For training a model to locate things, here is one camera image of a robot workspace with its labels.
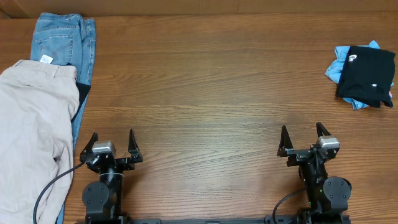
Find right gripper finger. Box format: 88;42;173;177
316;122;331;137
277;125;294;157

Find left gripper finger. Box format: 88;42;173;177
80;132;98;162
127;129;143;163

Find light blue denim jeans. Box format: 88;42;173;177
30;12;96;224

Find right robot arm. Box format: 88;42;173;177
272;122;352;224

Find black folded shorts with logo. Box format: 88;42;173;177
336;46;396;108

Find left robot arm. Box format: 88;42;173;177
80;130;143;223

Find beige khaki shorts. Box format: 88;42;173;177
1;60;80;223

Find light blue folded garment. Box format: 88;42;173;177
325;41;392;110

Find black garment on left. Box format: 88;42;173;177
71;82;91;122

